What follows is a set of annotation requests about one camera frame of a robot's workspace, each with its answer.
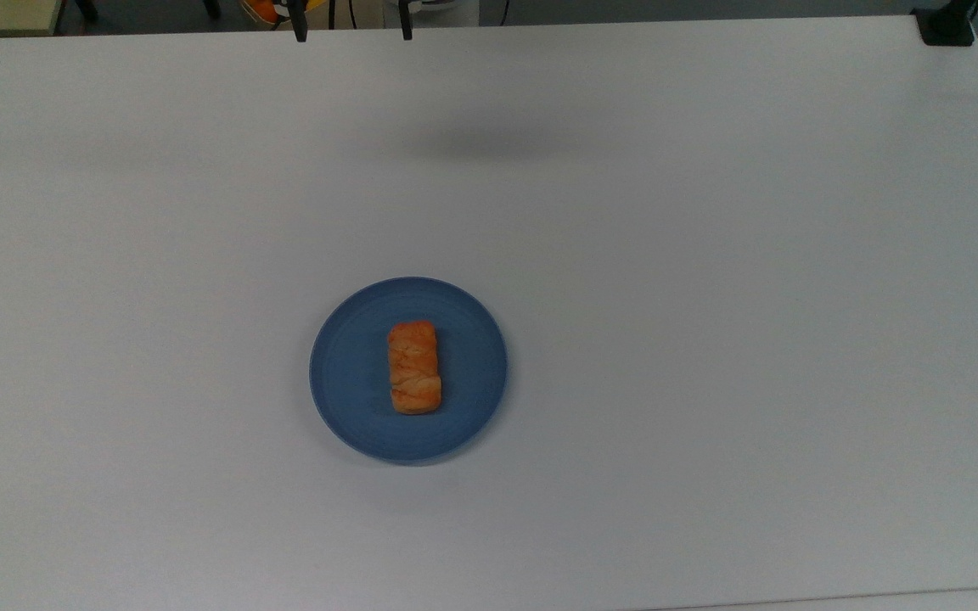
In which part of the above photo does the orange-brown bread roll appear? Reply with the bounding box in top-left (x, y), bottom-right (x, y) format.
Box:
top-left (386, 320), bottom-right (443, 416)

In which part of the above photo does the orange round object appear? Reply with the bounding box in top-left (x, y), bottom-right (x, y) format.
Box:
top-left (243, 0), bottom-right (325, 31)

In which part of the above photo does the blue round plate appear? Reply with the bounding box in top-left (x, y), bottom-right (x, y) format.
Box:
top-left (309, 277), bottom-right (509, 463)

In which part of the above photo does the white adjoining table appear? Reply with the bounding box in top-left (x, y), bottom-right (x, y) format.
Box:
top-left (650, 587), bottom-right (978, 611)

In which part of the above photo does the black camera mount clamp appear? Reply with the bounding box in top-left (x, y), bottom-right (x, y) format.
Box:
top-left (913, 0), bottom-right (977, 47)

